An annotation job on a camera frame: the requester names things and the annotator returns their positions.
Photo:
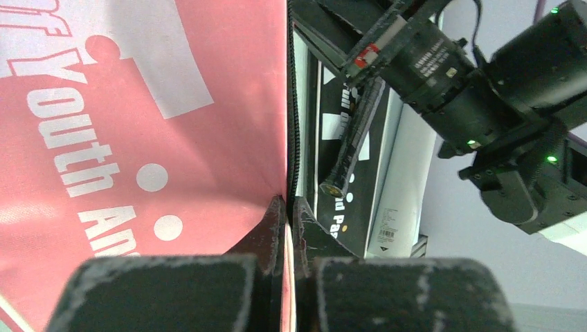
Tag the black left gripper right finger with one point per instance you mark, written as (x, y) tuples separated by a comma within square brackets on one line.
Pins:
[(336, 291)]

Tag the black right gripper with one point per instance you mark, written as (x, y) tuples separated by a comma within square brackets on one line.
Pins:
[(393, 40)]

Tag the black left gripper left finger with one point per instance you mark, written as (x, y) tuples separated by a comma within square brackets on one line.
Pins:
[(237, 291)]

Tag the white shuttlecock tube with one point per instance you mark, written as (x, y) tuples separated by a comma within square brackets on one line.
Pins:
[(396, 223)]

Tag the pink racket cover bag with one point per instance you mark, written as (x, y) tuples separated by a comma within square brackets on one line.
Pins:
[(133, 128)]

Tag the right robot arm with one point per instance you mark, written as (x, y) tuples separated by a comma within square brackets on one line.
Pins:
[(514, 112)]

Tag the black racket cover bag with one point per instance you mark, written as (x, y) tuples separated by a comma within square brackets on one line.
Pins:
[(326, 105)]

